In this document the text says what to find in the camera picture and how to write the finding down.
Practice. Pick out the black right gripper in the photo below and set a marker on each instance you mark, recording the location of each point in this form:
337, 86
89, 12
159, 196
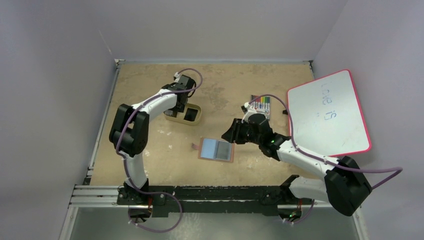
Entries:
238, 131

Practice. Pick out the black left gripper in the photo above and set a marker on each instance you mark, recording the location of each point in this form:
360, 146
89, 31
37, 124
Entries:
176, 109

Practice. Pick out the pink leather card holder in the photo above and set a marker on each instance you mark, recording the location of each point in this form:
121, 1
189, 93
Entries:
214, 150

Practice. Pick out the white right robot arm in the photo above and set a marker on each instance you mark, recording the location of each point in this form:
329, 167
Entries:
338, 182

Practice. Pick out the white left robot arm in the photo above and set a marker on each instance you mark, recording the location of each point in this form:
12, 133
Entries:
130, 128

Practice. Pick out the pack of coloured markers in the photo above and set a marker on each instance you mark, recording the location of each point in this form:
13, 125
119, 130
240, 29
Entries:
261, 104

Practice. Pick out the beige oval plastic tray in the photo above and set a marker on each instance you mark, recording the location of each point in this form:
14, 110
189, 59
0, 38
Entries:
191, 115

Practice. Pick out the pink framed whiteboard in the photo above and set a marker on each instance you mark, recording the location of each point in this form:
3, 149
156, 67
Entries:
327, 116

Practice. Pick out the aluminium frame rail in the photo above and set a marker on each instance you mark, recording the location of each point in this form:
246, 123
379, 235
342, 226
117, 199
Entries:
113, 196

